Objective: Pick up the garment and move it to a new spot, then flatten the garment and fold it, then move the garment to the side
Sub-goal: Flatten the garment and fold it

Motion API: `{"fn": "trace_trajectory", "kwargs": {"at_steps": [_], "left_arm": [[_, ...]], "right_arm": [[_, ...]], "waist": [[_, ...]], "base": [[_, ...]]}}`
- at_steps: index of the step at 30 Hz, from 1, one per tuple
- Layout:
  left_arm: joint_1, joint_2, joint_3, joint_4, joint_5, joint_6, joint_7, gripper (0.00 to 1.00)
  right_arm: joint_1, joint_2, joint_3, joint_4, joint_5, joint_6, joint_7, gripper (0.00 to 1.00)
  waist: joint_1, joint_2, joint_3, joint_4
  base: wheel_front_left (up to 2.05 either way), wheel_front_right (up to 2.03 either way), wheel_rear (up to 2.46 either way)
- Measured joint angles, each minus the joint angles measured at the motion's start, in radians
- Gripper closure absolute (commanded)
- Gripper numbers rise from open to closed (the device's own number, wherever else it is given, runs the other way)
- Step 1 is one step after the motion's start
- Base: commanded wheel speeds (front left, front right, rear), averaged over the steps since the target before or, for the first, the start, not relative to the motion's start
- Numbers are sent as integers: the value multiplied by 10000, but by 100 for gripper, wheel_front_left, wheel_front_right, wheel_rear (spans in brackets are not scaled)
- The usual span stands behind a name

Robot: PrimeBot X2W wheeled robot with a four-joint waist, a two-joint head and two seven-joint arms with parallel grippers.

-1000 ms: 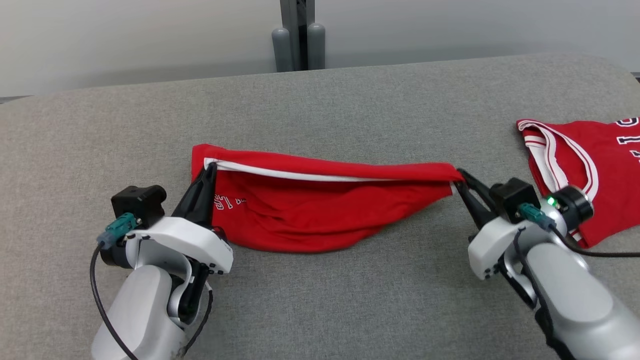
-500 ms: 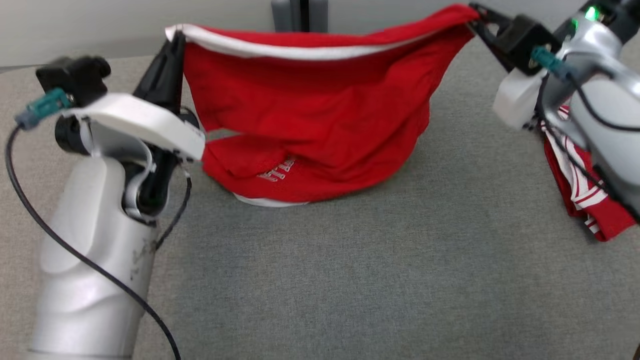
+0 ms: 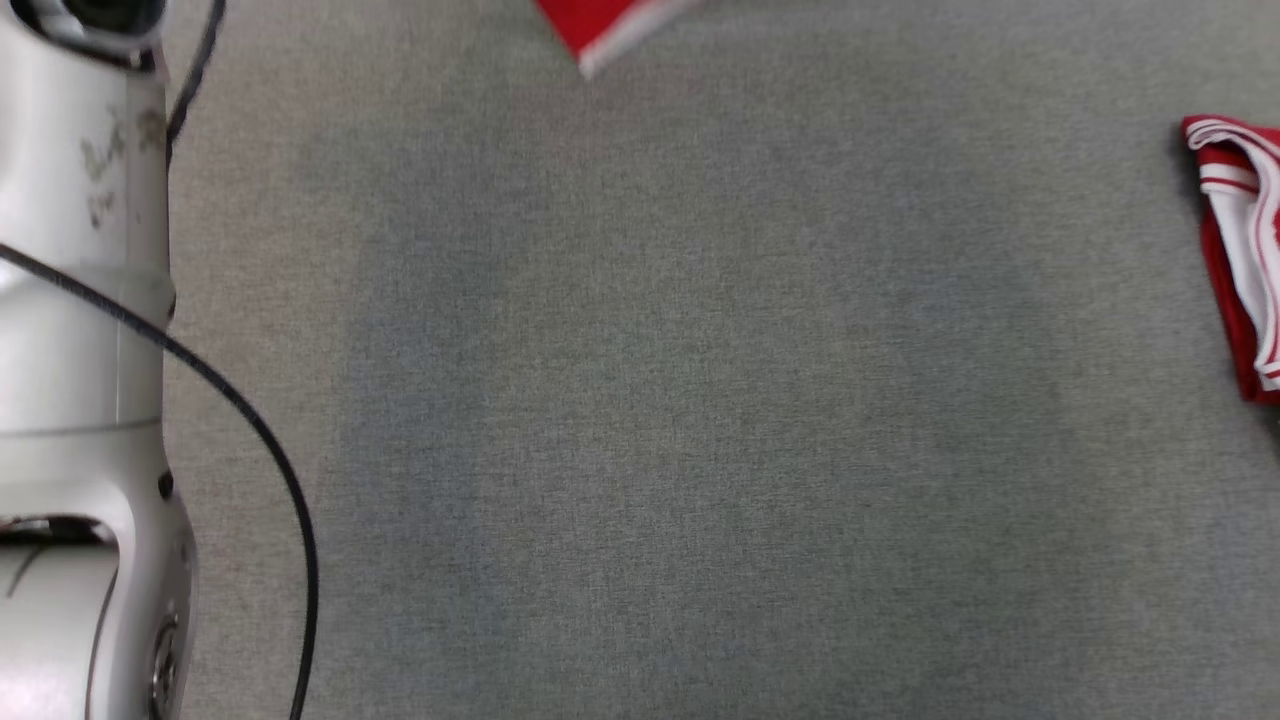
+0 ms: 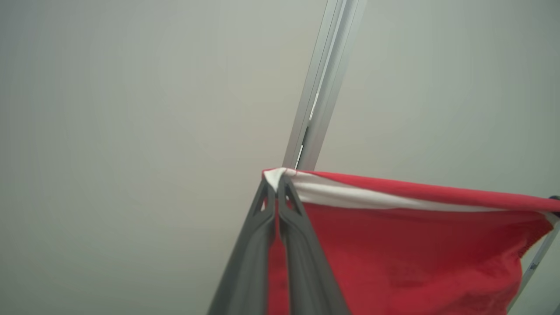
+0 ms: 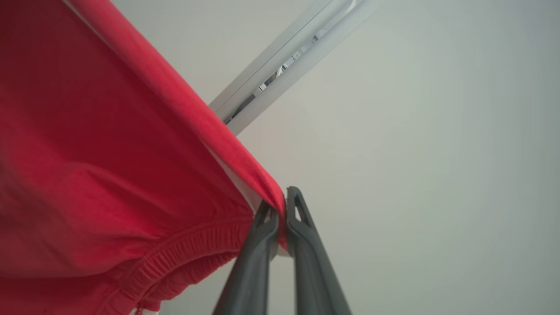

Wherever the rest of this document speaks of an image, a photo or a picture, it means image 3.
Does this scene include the red white basketball jersey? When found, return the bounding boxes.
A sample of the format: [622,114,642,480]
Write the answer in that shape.
[1180,115,1280,406]

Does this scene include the red white shorts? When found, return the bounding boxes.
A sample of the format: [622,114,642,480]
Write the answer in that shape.
[533,0,701,81]

